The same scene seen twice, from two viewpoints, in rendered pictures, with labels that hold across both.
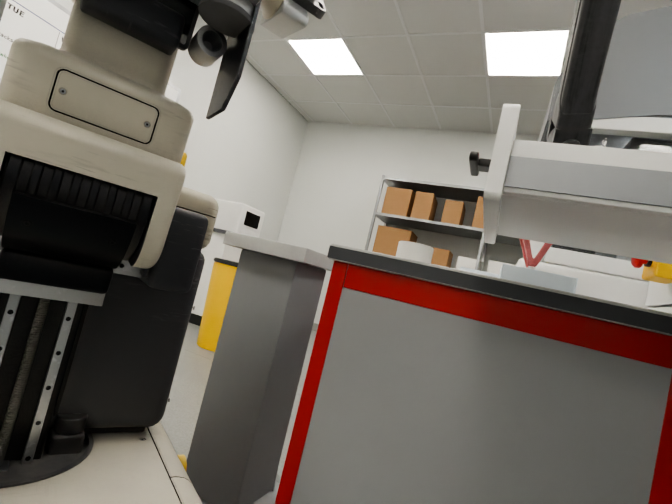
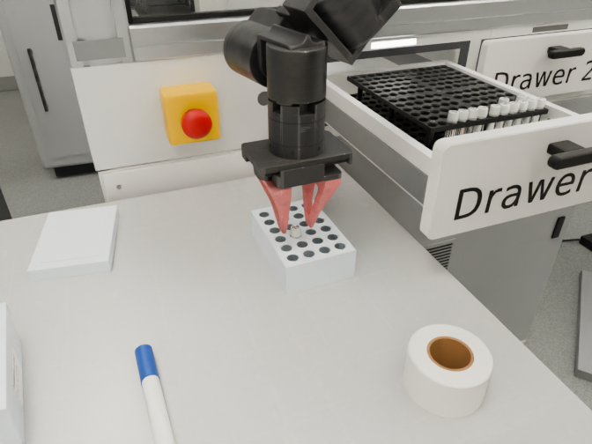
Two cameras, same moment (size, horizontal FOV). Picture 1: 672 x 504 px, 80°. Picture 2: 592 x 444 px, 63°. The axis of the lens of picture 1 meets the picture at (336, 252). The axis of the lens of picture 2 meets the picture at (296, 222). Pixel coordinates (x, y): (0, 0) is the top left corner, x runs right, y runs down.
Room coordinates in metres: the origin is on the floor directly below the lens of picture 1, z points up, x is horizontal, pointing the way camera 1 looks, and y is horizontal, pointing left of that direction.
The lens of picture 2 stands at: (1.08, -0.03, 1.12)
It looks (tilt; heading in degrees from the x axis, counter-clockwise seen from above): 33 degrees down; 227
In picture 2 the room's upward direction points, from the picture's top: straight up
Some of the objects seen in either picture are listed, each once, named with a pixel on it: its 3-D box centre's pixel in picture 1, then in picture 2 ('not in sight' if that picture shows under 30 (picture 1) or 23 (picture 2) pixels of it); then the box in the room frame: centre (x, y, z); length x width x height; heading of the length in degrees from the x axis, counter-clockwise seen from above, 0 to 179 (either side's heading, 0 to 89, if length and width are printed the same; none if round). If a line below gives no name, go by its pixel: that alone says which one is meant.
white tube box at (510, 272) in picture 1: (534, 282); (299, 241); (0.76, -0.38, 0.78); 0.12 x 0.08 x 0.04; 69
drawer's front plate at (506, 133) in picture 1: (498, 189); (542, 169); (0.56, -0.20, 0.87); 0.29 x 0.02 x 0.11; 158
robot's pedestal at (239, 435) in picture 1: (258, 367); not in sight; (1.26, 0.15, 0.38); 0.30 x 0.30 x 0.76; 65
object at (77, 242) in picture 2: not in sight; (77, 240); (0.95, -0.58, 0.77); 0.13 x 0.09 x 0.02; 60
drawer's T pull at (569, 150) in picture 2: (483, 165); (570, 152); (0.57, -0.18, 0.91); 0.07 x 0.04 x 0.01; 158
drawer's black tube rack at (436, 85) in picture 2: not in sight; (435, 113); (0.48, -0.39, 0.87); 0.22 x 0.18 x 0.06; 68
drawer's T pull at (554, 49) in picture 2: not in sight; (560, 51); (0.16, -0.36, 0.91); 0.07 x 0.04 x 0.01; 158
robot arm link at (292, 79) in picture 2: not in sight; (292, 68); (0.77, -0.38, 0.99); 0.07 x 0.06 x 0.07; 81
